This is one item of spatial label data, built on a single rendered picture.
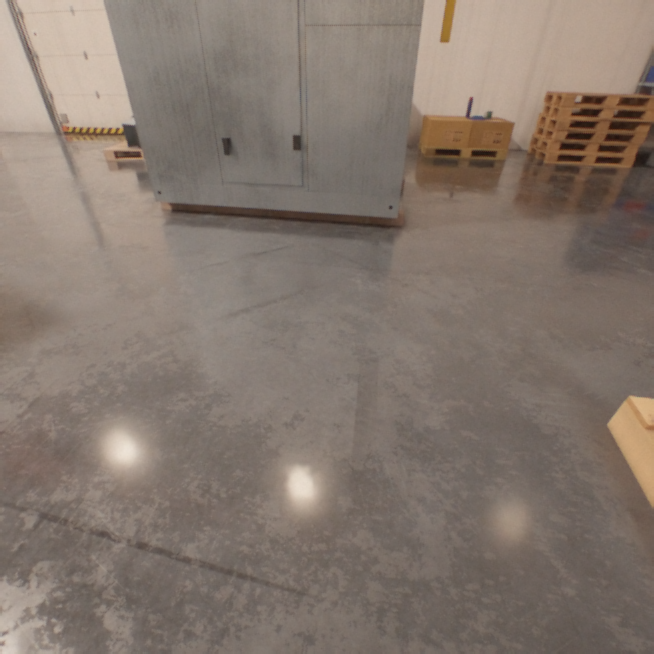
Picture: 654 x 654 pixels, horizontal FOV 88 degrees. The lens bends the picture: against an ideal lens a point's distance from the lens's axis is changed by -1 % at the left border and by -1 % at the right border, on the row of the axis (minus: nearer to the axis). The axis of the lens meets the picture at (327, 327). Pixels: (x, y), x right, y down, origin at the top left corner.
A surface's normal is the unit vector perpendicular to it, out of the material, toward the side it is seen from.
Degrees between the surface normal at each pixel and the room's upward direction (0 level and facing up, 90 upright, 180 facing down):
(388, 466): 0
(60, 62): 90
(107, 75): 90
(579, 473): 0
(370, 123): 90
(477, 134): 90
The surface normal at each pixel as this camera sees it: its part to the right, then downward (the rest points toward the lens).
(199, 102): -0.18, 0.58
